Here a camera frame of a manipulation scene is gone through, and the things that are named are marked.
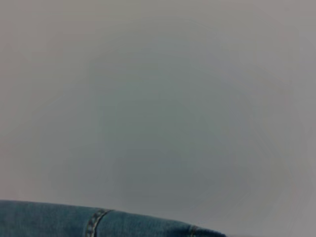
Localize blue denim shorts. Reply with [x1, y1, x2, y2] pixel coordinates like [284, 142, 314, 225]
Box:
[0, 199, 228, 237]

